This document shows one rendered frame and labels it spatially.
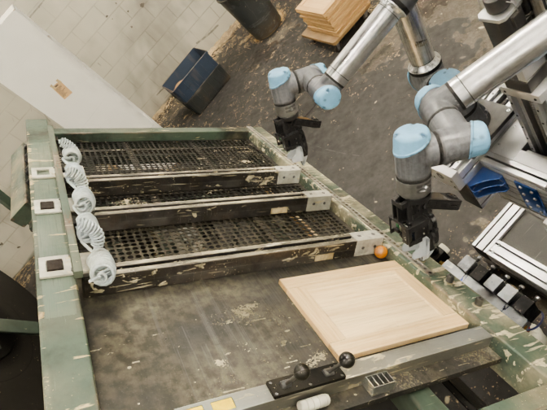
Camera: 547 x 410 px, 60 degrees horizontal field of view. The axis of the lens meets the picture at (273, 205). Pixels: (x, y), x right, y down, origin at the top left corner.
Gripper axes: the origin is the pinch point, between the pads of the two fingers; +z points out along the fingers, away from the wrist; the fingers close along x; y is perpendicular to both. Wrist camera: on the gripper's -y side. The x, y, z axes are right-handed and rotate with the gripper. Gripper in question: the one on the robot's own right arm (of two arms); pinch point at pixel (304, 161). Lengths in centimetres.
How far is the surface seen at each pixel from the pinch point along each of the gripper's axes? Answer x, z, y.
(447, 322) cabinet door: 61, 38, -7
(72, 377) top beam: 56, -11, 88
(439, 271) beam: 41, 40, -23
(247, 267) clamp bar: 17.6, 16.9, 37.0
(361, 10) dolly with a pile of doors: -238, 30, -196
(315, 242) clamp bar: 14.5, 24.5, 9.4
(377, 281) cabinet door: 36.4, 34.2, -0.3
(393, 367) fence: 72, 25, 21
